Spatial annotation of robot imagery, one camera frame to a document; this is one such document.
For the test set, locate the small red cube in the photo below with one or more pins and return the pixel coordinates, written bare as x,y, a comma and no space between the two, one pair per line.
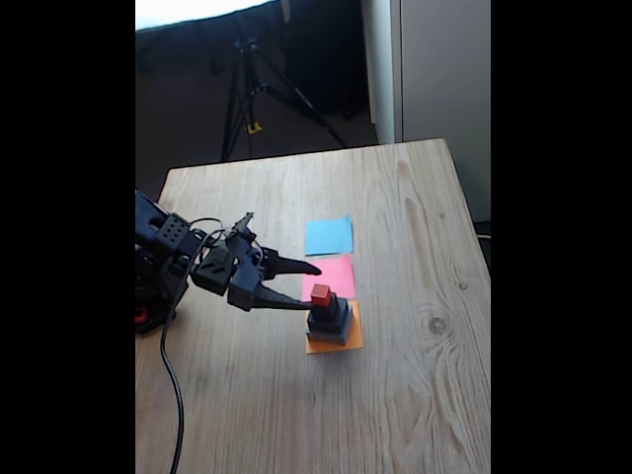
322,293

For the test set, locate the small black cube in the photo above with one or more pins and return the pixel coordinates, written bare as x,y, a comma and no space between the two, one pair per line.
328,311

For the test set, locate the medium black block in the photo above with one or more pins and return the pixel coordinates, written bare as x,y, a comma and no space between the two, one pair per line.
328,323

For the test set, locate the large black block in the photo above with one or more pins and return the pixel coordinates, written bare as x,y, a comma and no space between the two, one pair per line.
328,338

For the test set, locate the blue paper sheet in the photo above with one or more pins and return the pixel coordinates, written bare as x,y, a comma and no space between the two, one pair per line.
330,237

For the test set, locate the pink paper sheet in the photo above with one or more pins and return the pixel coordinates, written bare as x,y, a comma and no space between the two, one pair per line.
340,276

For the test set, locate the orange paper sheet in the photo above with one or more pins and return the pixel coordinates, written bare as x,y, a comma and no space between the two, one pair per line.
356,340

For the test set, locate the red base clamp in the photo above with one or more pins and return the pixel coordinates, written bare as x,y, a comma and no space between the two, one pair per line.
140,314

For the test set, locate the yellow tripod tag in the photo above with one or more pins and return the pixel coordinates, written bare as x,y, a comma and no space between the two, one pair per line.
254,128

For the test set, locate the black tripod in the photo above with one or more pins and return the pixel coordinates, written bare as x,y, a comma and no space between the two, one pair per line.
301,99

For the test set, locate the white cabinet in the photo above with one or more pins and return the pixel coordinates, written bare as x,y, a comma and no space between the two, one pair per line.
444,74

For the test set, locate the bright white panel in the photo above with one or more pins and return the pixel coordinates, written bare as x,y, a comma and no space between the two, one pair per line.
197,10

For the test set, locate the bare circuit board camera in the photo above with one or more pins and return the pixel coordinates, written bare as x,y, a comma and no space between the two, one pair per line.
243,224

